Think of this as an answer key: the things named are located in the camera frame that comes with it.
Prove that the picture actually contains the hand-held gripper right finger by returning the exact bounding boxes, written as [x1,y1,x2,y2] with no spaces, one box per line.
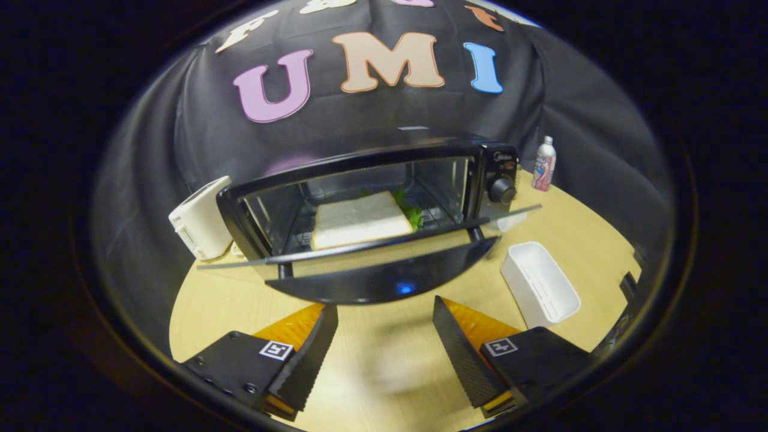
[432,295,592,419]

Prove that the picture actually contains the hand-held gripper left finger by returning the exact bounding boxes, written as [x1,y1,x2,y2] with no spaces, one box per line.
[180,303,338,421]

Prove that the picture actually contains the black toaster oven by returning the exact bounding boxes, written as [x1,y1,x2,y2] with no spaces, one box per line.
[197,135,544,305]

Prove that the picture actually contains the sandwich with lettuce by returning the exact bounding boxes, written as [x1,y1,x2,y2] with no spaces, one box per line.
[310,189,424,251]

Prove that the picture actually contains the white pop-up toaster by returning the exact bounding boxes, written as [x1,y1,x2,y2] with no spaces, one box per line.
[168,175,235,262]

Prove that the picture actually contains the white plastic tray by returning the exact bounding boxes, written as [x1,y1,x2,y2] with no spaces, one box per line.
[500,241,581,329]

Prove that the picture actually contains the small white object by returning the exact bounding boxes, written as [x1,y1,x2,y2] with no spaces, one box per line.
[497,211,529,233]

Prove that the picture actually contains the pink drink bottle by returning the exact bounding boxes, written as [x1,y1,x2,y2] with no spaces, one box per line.
[532,136,557,193]

